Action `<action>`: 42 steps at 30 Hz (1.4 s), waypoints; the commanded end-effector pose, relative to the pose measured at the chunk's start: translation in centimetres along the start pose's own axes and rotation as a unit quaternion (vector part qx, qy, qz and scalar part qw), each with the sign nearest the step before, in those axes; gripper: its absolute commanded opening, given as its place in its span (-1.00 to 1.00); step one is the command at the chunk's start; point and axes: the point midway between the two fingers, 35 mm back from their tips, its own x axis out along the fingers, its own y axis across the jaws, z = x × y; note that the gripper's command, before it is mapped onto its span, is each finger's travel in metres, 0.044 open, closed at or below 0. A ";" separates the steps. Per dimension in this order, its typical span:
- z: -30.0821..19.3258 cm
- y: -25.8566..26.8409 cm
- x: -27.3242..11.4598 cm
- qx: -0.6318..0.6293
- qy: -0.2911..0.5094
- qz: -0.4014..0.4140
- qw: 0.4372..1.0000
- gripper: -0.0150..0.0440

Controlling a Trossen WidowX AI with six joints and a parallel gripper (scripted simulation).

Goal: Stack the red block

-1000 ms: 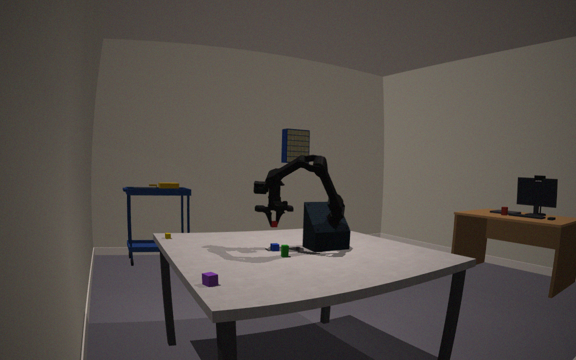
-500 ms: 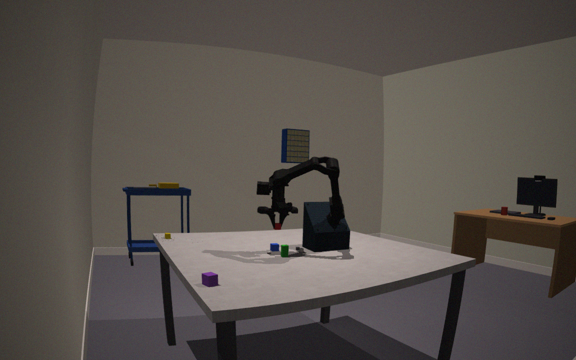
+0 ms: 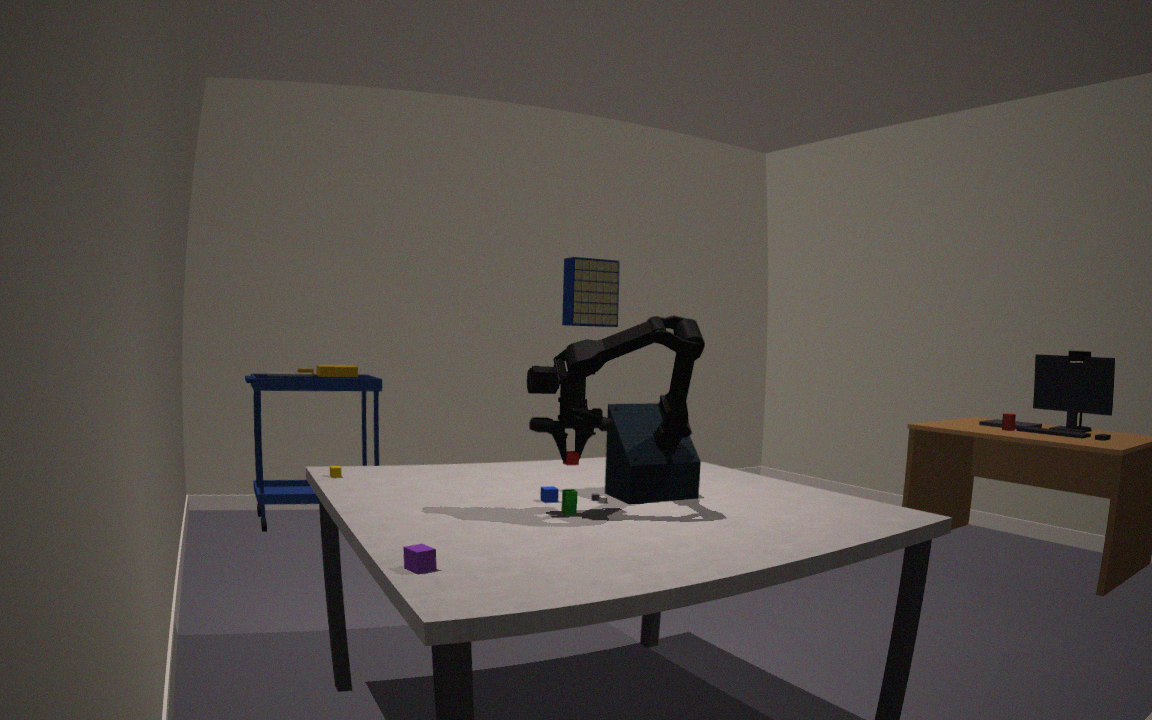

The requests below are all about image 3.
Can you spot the purple cube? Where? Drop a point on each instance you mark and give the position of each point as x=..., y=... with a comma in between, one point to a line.
x=420, y=559

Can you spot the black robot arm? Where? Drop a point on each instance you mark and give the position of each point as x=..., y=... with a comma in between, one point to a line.
x=586, y=357

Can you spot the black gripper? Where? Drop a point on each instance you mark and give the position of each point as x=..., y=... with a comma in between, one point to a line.
x=557, y=428

